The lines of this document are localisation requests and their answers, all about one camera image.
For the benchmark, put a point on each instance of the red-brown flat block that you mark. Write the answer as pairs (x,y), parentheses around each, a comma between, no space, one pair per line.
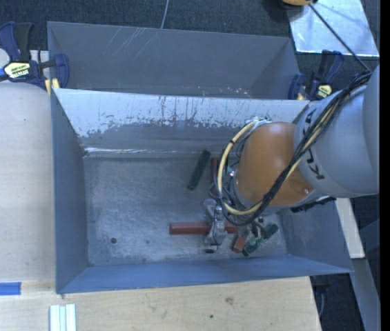
(239,244)
(187,228)
(214,168)

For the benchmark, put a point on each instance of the dark green flat block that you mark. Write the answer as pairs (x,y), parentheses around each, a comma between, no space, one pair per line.
(199,171)

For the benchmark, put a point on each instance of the grey metal bin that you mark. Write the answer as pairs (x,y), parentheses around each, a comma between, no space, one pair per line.
(139,198)

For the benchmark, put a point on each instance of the pale wood flat board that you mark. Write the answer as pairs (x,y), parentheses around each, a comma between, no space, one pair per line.
(18,185)

